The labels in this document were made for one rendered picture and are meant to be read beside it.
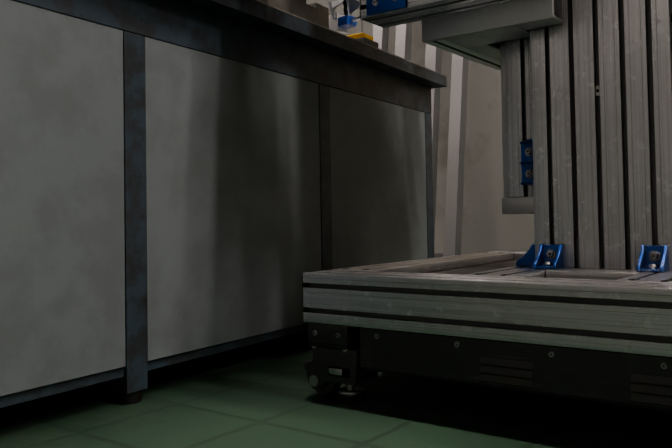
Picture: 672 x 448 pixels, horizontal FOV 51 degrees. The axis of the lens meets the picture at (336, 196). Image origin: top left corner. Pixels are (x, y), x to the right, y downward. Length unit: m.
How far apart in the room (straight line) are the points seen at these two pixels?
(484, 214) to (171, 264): 2.65
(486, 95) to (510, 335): 2.87
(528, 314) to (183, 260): 0.68
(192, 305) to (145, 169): 0.29
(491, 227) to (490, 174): 0.28
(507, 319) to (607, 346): 0.15
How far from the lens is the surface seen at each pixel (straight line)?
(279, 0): 1.78
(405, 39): 3.72
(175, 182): 1.41
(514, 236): 3.79
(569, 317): 1.07
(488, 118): 3.87
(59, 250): 1.24
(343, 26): 2.24
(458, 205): 3.40
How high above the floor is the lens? 0.33
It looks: 2 degrees up
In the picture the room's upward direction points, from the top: 1 degrees counter-clockwise
